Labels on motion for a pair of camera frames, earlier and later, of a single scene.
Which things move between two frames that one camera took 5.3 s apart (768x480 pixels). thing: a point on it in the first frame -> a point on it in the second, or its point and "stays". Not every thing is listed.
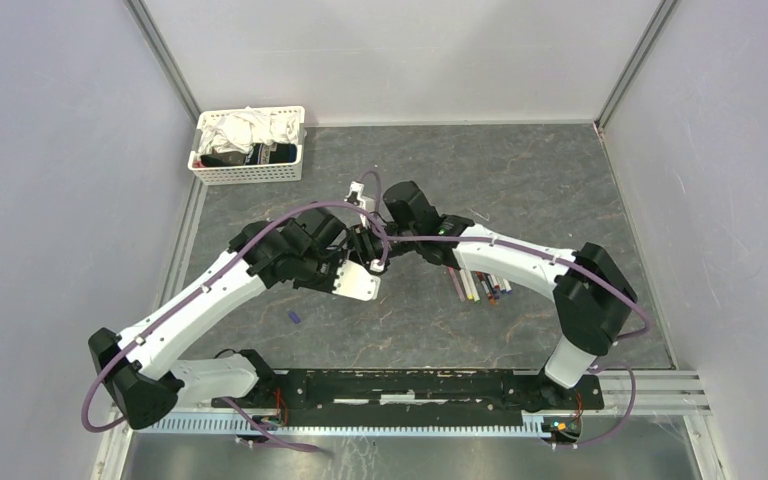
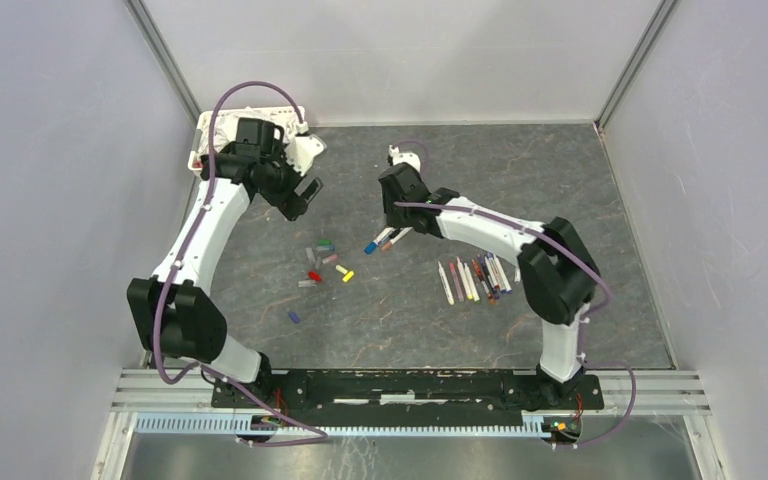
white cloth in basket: x=239 y=131 stays
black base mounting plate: x=508 y=399 stays
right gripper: x=361 y=244 -> x=394 y=220
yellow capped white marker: x=470 y=279 stays
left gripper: x=337 y=257 -> x=291 y=204
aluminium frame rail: x=164 y=59 stays
